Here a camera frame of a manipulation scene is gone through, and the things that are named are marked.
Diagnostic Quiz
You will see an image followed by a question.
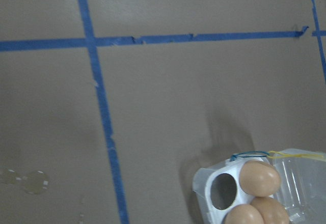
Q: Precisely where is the clear plastic egg box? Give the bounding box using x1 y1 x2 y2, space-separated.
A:
192 149 325 223

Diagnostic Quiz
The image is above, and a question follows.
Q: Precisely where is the brown egg carried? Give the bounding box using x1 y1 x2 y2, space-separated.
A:
224 204 264 224

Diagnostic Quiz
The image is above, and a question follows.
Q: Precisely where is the brown egg upper in box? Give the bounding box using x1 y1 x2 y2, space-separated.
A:
239 160 281 197

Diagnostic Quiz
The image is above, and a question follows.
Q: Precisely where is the brown egg in box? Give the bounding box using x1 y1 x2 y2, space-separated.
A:
239 160 281 197
251 197 290 224

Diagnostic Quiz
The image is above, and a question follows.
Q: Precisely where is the brown egg lower in box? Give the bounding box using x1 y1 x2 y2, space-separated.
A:
251 197 290 224

